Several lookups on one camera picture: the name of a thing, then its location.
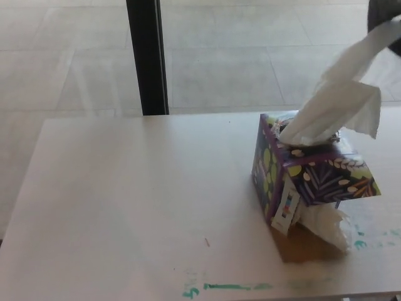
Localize purple floral tissue box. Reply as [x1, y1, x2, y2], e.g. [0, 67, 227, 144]
[251, 111, 382, 263]

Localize black window frame post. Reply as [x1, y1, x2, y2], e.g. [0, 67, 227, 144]
[125, 0, 170, 116]

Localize white tissue standing in box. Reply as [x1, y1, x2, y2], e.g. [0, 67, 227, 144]
[278, 93, 348, 147]

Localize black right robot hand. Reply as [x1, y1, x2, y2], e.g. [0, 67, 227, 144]
[367, 0, 401, 60]

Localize white pulled-out tissue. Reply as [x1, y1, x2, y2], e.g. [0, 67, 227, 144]
[313, 20, 401, 140]

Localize crumpled white tissues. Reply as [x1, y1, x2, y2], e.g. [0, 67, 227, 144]
[293, 205, 352, 253]

